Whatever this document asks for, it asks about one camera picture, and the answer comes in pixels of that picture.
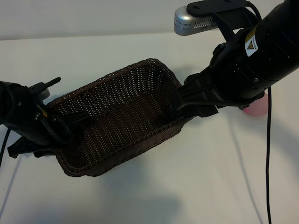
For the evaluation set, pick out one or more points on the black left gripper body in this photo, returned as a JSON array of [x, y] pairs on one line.
[[30, 150]]

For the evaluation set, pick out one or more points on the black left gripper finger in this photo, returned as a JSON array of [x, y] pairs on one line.
[[79, 121]]

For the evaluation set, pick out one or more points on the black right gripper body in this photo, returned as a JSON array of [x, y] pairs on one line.
[[219, 100]]

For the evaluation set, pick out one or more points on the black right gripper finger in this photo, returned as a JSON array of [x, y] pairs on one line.
[[197, 91], [181, 101]]

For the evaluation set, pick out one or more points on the pink peach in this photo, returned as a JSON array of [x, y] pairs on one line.
[[257, 108]]

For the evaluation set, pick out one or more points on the brown wicker basket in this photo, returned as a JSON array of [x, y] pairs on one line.
[[130, 105]]

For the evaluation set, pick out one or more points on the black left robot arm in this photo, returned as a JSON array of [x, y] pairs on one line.
[[21, 112]]

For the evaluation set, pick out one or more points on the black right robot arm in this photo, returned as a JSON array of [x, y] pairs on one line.
[[268, 53]]

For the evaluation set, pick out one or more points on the yellow warning label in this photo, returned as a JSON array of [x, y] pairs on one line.
[[44, 114]]

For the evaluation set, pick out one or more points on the white triangle warning label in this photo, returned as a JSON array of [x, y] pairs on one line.
[[250, 45]]

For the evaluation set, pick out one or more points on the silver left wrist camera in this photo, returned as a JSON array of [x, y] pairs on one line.
[[44, 93]]

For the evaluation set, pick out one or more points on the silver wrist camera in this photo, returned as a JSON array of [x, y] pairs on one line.
[[44, 93], [184, 19]]

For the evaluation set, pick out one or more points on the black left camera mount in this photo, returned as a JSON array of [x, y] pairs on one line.
[[39, 87]]

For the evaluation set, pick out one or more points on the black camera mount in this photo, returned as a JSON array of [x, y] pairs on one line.
[[39, 87], [217, 5]]

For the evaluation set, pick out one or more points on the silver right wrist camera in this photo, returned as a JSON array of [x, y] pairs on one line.
[[184, 19]]

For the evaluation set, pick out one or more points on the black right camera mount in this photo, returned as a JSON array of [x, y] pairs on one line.
[[217, 5]]

